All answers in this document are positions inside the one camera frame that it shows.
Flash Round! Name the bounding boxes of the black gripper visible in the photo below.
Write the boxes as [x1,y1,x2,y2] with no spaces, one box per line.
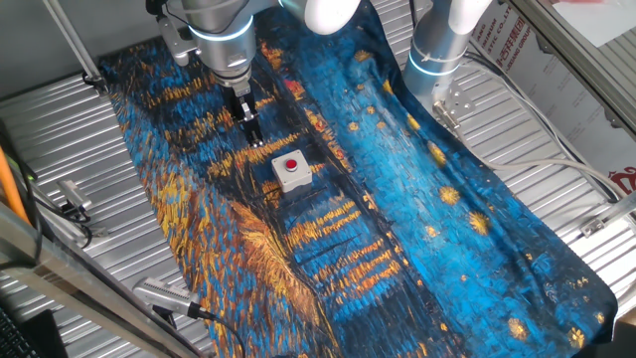
[221,79,266,149]

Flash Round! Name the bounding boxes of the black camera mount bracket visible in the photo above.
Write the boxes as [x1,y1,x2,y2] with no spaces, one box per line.
[150,303,179,329]

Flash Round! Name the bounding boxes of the grey box with red button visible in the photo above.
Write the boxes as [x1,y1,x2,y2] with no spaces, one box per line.
[270,148,314,196]

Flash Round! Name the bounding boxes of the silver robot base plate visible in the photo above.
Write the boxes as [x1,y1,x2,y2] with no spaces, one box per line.
[430,79,476,131]

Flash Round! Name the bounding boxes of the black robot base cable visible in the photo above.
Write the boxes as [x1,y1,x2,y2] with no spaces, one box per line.
[464,49,625,203]

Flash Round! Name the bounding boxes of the blue and orange painted cloth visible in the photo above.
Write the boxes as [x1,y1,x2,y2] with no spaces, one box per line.
[96,0,620,358]

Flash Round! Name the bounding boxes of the aluminium frame bar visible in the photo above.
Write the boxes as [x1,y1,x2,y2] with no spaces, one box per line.
[0,201,210,358]

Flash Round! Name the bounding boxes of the grey metal pole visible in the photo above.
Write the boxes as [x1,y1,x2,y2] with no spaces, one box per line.
[42,0,108,95]

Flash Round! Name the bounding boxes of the small silver camera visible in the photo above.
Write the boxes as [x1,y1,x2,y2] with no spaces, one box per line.
[56,178,93,213]

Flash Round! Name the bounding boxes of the orange tube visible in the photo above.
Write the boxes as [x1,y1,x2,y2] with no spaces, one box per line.
[0,146,31,225]

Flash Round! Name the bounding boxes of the silver vented camera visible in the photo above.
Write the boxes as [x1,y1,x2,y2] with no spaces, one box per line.
[131,276,200,319]

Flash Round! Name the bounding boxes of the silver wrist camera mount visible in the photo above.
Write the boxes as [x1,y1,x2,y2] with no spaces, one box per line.
[156,14,201,69]

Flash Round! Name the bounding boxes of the thin white cable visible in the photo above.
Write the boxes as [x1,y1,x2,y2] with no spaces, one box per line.
[464,47,627,195]

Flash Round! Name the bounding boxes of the black camera cable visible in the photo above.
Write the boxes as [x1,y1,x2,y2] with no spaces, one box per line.
[187,302,248,358]
[49,201,95,250]

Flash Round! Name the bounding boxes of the silver angle bracket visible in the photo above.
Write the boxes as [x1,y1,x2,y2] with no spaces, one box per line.
[578,191,636,239]

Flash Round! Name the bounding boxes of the white paper sheet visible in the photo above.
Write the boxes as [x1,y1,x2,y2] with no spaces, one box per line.
[551,0,636,49]

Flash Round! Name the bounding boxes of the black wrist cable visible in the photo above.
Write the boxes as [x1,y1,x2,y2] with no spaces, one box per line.
[144,0,200,31]

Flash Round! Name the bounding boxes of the white board with red print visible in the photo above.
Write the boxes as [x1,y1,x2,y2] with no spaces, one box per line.
[469,0,636,198]

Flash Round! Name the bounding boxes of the thick white robot cable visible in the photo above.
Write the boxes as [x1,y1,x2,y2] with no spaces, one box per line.
[446,116,630,200]

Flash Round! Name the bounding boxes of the silver camera mount arm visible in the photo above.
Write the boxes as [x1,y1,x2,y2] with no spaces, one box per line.
[27,183,110,240]

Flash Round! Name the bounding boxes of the aluminium frame profile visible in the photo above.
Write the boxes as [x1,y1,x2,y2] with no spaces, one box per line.
[506,0,636,135]

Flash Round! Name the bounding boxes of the black keyboard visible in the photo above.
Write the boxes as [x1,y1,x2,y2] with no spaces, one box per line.
[0,302,69,358]

